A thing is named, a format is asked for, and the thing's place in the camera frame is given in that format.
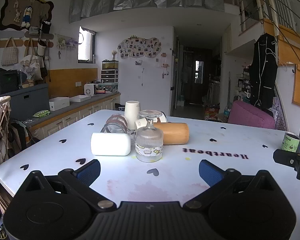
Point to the wooden cup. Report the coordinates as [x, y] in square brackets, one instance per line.
[175, 133]

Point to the small fish tank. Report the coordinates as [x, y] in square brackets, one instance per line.
[110, 65]

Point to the green label can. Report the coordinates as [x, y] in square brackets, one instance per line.
[290, 141]

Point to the washing machine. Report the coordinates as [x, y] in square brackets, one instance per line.
[213, 92]

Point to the green wipes packet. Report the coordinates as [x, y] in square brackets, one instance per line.
[41, 114]

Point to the white stair railing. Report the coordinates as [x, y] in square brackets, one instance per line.
[270, 2]

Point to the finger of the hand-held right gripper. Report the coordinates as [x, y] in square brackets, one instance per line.
[285, 157]

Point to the printed tote bag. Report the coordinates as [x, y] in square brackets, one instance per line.
[30, 66]

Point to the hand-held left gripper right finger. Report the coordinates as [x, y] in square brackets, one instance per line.
[211, 173]

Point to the window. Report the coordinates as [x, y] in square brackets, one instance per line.
[86, 45]

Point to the black drawer organiser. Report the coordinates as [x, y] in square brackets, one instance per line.
[109, 76]

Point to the white paper cup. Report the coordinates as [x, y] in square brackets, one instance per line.
[132, 112]

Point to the ribbed glass goblet cup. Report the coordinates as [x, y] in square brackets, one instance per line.
[150, 140]

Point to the brown patterned glass cup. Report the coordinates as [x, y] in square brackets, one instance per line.
[115, 126]

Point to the black box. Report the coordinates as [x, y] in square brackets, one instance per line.
[3, 81]

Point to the white mug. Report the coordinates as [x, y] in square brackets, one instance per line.
[140, 124]

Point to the pink armchair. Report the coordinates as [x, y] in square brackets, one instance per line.
[250, 116]

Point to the white knitted tote bag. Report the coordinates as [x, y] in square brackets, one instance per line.
[8, 53]

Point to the white flat tray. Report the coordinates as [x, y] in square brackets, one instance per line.
[80, 98]

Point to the brown board with dolls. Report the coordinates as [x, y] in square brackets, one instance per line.
[23, 11]

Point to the black jacket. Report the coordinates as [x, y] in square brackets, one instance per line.
[263, 72]

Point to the small white fan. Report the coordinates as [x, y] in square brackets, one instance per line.
[89, 89]

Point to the white open box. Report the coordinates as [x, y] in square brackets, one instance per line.
[59, 103]

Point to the cloud shaped photo collage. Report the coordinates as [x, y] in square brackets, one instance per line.
[139, 47]

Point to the grey storage box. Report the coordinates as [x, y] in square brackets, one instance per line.
[27, 98]

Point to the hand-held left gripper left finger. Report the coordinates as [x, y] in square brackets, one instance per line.
[88, 172]

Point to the white cabinet counter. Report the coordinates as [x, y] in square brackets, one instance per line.
[75, 113]

